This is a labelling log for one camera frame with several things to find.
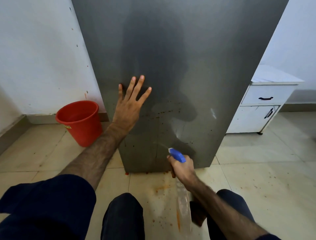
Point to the person's right hand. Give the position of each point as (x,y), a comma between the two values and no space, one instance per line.
(184,170)

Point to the person's left hand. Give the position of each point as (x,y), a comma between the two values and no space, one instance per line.
(128,111)

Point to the spray bottle blue trigger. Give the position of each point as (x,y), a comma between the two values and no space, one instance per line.
(184,207)

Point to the red plastic bucket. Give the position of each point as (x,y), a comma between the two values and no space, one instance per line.
(79,121)

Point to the plain silver refrigerator door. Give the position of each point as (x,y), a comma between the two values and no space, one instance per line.
(172,74)

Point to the person's right forearm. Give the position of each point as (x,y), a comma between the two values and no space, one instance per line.
(224,212)

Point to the person's right trouser leg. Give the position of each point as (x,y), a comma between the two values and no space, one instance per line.
(237,200)

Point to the person's trouser leg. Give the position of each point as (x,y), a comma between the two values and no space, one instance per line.
(237,200)
(123,217)

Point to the person's left trouser leg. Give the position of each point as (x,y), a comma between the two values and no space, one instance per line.
(123,217)

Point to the dark blue right sleeve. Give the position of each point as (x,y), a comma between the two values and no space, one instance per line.
(269,237)

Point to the dark blue sleeve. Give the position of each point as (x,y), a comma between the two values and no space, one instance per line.
(44,207)
(269,237)

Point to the small white cabinet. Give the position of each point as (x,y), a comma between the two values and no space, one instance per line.
(266,99)

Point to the dark blue left sleeve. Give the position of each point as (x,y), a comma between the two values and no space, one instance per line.
(44,207)

